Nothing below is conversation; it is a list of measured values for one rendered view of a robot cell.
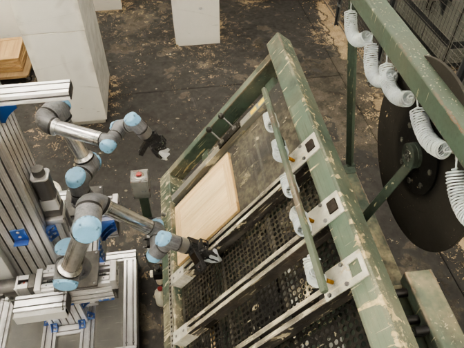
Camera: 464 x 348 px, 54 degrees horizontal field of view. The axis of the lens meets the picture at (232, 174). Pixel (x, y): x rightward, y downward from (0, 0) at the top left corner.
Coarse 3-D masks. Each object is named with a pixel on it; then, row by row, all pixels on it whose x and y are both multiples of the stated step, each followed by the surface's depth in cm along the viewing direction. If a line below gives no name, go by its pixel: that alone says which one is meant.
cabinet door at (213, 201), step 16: (224, 160) 263; (208, 176) 272; (224, 176) 257; (192, 192) 282; (208, 192) 266; (224, 192) 251; (176, 208) 291; (192, 208) 275; (208, 208) 260; (224, 208) 245; (176, 224) 283; (192, 224) 267; (208, 224) 253; (224, 224) 242
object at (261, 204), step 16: (304, 160) 191; (304, 176) 200; (272, 192) 207; (288, 192) 207; (256, 208) 212; (272, 208) 213; (240, 224) 219; (224, 240) 227; (176, 272) 251; (192, 272) 244
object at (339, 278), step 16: (352, 256) 152; (336, 272) 155; (368, 272) 145; (336, 288) 153; (304, 304) 167; (320, 304) 161; (336, 304) 161; (288, 320) 171; (304, 320) 167; (256, 336) 181; (272, 336) 174; (288, 336) 175
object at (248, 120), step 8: (256, 104) 253; (264, 104) 248; (256, 112) 252; (248, 120) 255; (240, 128) 259; (232, 136) 262; (224, 144) 266; (232, 144) 267; (216, 152) 271; (224, 152) 270; (208, 160) 275; (216, 160) 274; (200, 168) 279; (208, 168) 278; (192, 176) 285; (200, 176) 282; (184, 184) 289; (192, 184) 286; (176, 192) 295; (184, 192) 291; (176, 200) 295
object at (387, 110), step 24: (384, 96) 215; (456, 96) 158; (384, 120) 217; (408, 120) 192; (384, 144) 220; (408, 144) 187; (384, 168) 222; (432, 168) 176; (408, 192) 200; (432, 192) 179; (408, 216) 202; (432, 216) 181; (432, 240) 183; (456, 240) 166
